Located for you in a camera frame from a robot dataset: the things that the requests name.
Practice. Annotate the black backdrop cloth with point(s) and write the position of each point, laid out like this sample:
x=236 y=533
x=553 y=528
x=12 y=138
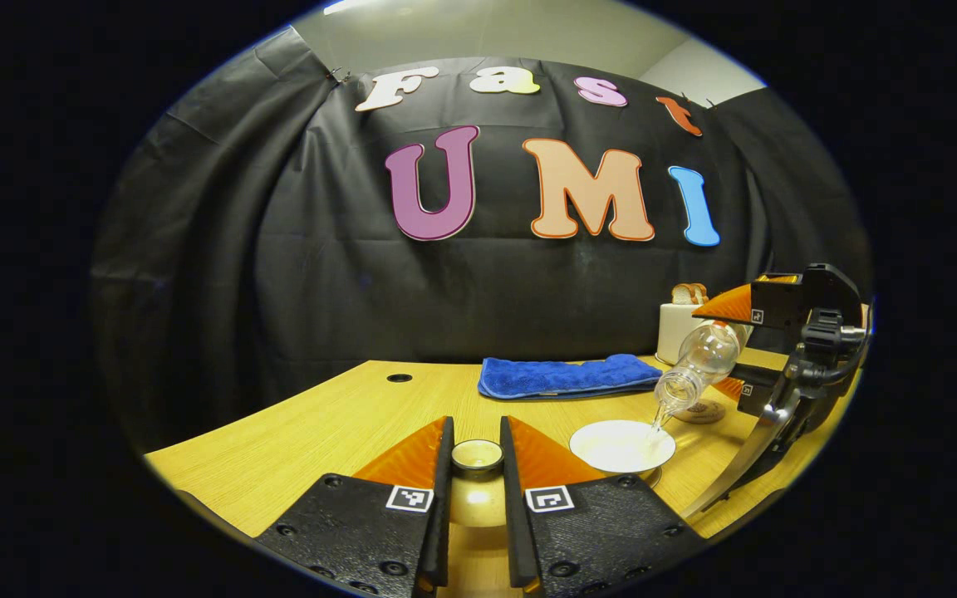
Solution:
x=321 y=291

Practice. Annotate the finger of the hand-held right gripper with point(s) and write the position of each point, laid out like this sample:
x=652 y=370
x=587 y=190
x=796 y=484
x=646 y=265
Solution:
x=765 y=303
x=761 y=390

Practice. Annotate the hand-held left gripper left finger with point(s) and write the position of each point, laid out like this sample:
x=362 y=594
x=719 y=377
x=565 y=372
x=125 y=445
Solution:
x=444 y=531

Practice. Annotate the bread slice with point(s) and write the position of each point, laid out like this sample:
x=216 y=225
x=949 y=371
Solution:
x=701 y=294
x=681 y=294

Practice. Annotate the round coaster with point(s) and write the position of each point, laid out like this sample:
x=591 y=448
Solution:
x=707 y=412

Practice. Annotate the white toaster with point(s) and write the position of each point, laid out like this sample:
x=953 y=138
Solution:
x=676 y=332

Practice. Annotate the clear water bottle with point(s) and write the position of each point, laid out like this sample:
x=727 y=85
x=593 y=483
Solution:
x=707 y=357

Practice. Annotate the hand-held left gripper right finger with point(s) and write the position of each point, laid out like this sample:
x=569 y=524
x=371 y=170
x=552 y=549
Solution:
x=512 y=531

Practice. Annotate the blue towel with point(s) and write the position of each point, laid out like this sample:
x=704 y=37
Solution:
x=561 y=375

